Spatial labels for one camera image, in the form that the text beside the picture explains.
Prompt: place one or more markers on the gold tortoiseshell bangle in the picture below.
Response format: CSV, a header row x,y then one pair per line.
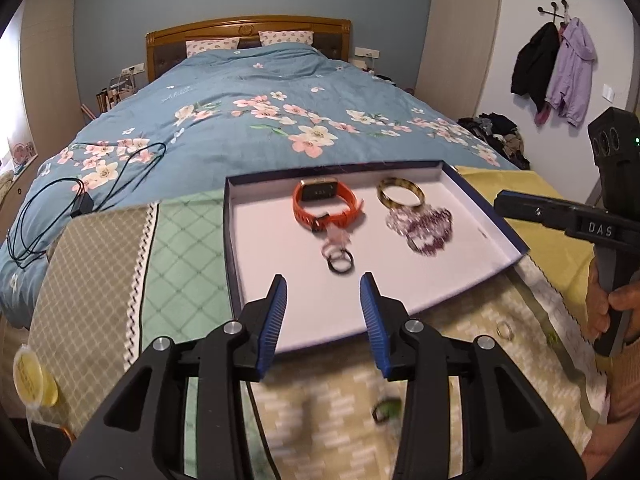
x,y
395,202

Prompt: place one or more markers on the dark pile of clothes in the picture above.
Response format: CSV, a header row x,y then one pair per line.
x,y
500,135

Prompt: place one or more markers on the purple jacket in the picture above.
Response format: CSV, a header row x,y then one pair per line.
x,y
572,75

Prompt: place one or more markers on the clear cosmetics organizer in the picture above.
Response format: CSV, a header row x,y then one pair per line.
x,y
117,90

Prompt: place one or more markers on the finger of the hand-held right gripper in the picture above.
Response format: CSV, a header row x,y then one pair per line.
x,y
530,210

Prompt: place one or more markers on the white double wall socket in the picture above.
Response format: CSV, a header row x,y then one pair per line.
x,y
366,52

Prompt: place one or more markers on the black wall coat rack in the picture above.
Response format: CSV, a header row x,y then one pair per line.
x,y
552,10

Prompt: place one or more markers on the orange wrist watch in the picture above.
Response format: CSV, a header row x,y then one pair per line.
x,y
301,207

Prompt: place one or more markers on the blue floral quilt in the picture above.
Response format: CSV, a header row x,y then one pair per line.
x,y
240,125

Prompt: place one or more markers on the black bedside item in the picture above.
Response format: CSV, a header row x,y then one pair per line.
x,y
384,77

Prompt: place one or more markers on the plastic cup yellow liquid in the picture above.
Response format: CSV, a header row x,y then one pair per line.
x,y
32,377

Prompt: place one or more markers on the white dotted pillow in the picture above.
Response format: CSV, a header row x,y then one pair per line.
x,y
285,37
212,46

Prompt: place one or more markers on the dark phone orange edge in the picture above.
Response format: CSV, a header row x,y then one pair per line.
x,y
47,447

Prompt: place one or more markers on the patchwork patterned tablecloth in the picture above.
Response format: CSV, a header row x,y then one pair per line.
x,y
180,260

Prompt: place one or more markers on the person's right forearm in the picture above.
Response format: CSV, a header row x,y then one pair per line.
x,y
625,400

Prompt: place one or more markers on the beige wardrobe beside window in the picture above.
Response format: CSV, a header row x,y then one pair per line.
x,y
45,60

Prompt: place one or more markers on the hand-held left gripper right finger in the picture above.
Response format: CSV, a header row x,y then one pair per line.
x,y
372,325

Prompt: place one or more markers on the pink desk fan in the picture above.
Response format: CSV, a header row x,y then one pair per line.
x,y
22,151

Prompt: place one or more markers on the person's right hand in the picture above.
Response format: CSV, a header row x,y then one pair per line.
x,y
597,300

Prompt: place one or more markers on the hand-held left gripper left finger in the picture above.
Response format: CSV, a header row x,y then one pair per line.
x,y
272,330

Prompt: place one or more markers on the black jacket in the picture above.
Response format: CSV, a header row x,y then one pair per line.
x,y
532,65

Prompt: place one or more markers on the white wall switch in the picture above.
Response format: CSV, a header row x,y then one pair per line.
x,y
608,91

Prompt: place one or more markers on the dark blue shallow box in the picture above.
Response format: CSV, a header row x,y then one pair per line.
x,y
280,240

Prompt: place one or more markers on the wooden headboard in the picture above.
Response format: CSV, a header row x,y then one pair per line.
x,y
170,50

